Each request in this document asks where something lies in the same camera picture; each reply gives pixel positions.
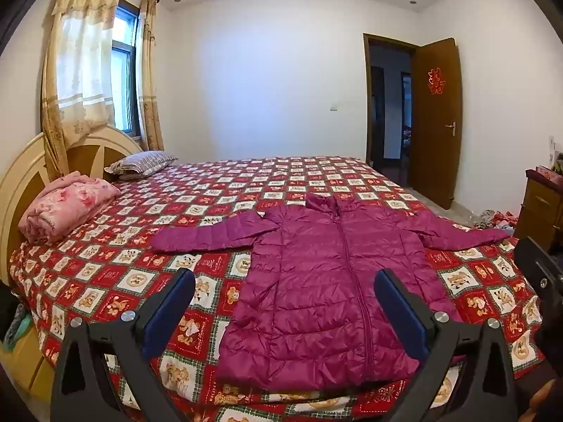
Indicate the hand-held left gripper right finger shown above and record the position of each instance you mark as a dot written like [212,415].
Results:
[402,312]

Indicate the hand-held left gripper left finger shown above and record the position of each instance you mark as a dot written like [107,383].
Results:
[169,312]

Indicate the magenta puffer jacket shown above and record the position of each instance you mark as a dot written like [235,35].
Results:
[316,281]

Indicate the pile of clothes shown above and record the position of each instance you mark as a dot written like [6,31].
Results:
[497,222]

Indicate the wooden cabinet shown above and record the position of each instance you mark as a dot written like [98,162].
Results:
[539,211]

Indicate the red bear-print bedspread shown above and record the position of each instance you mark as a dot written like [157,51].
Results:
[132,228]

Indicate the pink cloth on cabinet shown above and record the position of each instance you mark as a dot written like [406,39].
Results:
[547,173]

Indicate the pink folded blanket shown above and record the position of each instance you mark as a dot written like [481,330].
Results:
[66,206]

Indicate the striped pillow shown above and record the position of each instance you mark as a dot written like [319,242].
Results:
[140,165]

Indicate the green cloth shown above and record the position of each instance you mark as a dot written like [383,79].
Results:
[17,332]

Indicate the brown wooden door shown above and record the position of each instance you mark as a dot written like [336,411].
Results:
[435,149]

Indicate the beige wooden headboard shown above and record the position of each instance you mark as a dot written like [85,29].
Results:
[17,176]

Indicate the red paper door decoration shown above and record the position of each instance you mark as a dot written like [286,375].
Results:
[434,81]

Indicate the window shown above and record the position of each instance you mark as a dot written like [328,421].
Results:
[123,74]

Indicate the wide beige floral curtain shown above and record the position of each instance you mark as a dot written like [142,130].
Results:
[74,74]

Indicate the white wall socket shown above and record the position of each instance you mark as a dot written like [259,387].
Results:
[553,147]

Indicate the brown door frame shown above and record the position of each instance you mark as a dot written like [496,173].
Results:
[366,96]

